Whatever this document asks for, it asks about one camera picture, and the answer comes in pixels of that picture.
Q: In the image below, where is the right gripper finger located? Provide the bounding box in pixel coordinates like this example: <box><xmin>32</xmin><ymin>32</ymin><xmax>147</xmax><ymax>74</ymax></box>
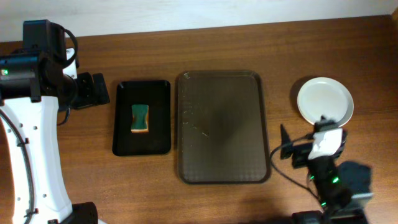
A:
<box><xmin>320</xmin><ymin>116</ymin><xmax>336</xmax><ymax>124</ymax></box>
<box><xmin>280</xmin><ymin>124</ymin><xmax>292</xmax><ymax>146</ymax></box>

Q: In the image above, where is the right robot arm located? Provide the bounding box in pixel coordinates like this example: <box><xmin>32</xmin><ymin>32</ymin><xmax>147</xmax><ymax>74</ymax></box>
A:
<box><xmin>275</xmin><ymin>116</ymin><xmax>373</xmax><ymax>224</ymax></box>

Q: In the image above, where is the pale grey plate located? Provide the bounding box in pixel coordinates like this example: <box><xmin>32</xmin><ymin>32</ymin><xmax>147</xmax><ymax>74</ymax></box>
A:
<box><xmin>297</xmin><ymin>77</ymin><xmax>354</xmax><ymax>127</ymax></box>

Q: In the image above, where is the small black tray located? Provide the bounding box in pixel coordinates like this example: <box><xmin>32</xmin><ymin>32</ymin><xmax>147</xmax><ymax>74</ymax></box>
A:
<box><xmin>112</xmin><ymin>80</ymin><xmax>171</xmax><ymax>156</ymax></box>

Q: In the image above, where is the green and yellow sponge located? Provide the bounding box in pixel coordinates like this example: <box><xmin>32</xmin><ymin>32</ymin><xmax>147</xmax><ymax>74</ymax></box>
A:
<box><xmin>131</xmin><ymin>105</ymin><xmax>149</xmax><ymax>133</ymax></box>

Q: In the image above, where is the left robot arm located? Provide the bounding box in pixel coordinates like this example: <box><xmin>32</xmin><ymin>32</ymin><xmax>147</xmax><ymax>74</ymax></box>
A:
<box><xmin>1</xmin><ymin>20</ymin><xmax>109</xmax><ymax>223</ymax></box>

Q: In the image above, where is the brown plastic serving tray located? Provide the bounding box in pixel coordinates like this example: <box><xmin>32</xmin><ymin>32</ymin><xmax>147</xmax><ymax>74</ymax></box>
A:
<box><xmin>175</xmin><ymin>70</ymin><xmax>271</xmax><ymax>185</ymax></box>

